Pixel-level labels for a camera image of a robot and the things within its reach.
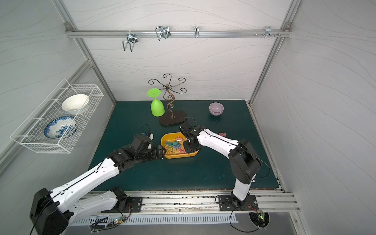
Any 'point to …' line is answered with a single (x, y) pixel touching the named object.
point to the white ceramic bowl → (74, 104)
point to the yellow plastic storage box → (173, 143)
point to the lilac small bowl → (216, 108)
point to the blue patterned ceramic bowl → (60, 127)
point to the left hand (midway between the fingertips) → (160, 152)
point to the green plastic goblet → (157, 107)
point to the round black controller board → (260, 219)
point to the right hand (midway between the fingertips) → (190, 147)
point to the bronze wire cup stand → (170, 118)
